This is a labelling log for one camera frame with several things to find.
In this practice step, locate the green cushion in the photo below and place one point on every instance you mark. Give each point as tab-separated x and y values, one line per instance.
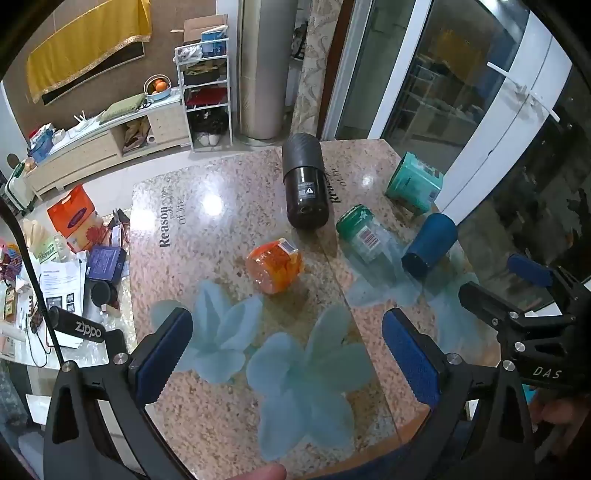
123	107

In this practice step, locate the dark blue box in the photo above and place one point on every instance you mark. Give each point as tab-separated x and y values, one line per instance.
105	263

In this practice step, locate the orange tissue box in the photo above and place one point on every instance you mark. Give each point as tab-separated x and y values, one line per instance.
74	217

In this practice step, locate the person's left hand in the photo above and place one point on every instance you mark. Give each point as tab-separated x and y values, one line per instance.
258	473

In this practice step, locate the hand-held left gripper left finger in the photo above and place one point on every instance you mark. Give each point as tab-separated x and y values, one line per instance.
166	355

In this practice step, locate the yellow cloth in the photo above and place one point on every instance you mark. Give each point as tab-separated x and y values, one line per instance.
87	46

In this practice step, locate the white and green bag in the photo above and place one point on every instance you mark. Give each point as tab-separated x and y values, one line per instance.
46	244

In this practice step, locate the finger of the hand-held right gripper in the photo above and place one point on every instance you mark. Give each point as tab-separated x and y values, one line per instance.
530	270
489	300

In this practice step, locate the fruit bowl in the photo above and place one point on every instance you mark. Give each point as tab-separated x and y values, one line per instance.
158	88

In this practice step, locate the black round jar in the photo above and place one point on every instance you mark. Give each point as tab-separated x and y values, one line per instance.
103	293

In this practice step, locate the cardboard box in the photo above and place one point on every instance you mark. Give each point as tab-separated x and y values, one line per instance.
203	27

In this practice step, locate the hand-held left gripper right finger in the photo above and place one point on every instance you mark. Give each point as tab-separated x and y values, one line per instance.
411	357

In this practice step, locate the printed paper sheets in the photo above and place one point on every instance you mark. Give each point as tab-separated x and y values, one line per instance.
60	281

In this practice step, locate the patterned curtain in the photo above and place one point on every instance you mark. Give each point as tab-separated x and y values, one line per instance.
318	69

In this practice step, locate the beige tower air conditioner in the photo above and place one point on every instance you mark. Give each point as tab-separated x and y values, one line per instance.
265	69

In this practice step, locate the teal carton box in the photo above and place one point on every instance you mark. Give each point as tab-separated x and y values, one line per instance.
413	182

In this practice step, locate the green and white suitcase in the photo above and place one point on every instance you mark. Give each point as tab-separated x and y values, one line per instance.
17	189

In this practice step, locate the orange plastic jar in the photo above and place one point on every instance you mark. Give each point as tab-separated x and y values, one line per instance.
274	265

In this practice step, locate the dark blue cup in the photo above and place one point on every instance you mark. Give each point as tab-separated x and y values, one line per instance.
429	247

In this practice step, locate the black cylindrical bottle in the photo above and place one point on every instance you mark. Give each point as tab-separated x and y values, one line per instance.
302	184

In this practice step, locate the person's right hand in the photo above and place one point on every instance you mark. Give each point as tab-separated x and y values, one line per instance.
561	413

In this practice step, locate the blue and white box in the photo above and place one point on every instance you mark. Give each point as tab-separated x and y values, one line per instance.
214	41

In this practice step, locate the white shoes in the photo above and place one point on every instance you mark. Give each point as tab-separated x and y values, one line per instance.
208	139

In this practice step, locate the clear jar with green lid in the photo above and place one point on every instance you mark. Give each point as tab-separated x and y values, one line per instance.
367	240

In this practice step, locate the white shelf rack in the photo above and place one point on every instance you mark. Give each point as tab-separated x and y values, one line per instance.
203	97

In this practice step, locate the glass sliding door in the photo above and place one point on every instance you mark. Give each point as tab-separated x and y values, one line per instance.
461	83

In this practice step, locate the white low cabinet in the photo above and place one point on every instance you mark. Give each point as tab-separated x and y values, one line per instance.
87	147

